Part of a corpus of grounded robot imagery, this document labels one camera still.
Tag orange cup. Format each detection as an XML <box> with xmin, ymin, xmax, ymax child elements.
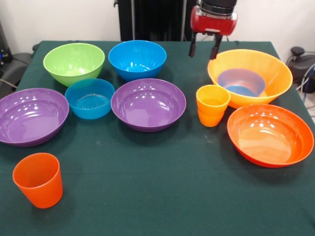
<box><xmin>196</xmin><ymin>84</ymin><xmax>231</xmax><ymax>127</ymax></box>

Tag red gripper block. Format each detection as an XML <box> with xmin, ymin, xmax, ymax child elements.
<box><xmin>188</xmin><ymin>6</ymin><xmax>238</xmax><ymax>60</ymax></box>

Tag red cup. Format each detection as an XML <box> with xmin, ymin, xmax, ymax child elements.
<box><xmin>12</xmin><ymin>152</ymin><xmax>63</xmax><ymax>209</ymax></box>

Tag large orange bowl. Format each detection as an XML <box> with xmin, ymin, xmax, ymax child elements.
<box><xmin>207</xmin><ymin>49</ymin><xmax>293</xmax><ymax>109</ymax></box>

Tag tangled floor cables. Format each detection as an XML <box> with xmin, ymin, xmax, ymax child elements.
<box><xmin>295</xmin><ymin>62</ymin><xmax>315</xmax><ymax>104</ymax></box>

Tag dark green tablecloth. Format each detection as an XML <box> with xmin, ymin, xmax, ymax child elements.
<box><xmin>0</xmin><ymin>40</ymin><xmax>315</xmax><ymax>236</ymax></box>

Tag black equipment box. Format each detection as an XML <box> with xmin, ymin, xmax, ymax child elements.
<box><xmin>0</xmin><ymin>22</ymin><xmax>13</xmax><ymax>66</ymax></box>

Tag green bowl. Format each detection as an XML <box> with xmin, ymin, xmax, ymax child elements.
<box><xmin>43</xmin><ymin>42</ymin><xmax>106</xmax><ymax>88</ymax></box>

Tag purple bowl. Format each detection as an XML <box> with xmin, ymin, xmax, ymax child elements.
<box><xmin>0</xmin><ymin>88</ymin><xmax>70</xmax><ymax>148</ymax></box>
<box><xmin>110</xmin><ymin>78</ymin><xmax>187</xmax><ymax>133</ymax></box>

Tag red shallow bowl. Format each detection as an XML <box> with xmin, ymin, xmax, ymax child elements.
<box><xmin>226</xmin><ymin>103</ymin><xmax>315</xmax><ymax>169</ymax></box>

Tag small translucent blue bowl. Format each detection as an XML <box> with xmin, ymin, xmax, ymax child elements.
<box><xmin>218</xmin><ymin>68</ymin><xmax>266</xmax><ymax>97</ymax></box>
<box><xmin>64</xmin><ymin>78</ymin><xmax>116</xmax><ymax>120</ymax></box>

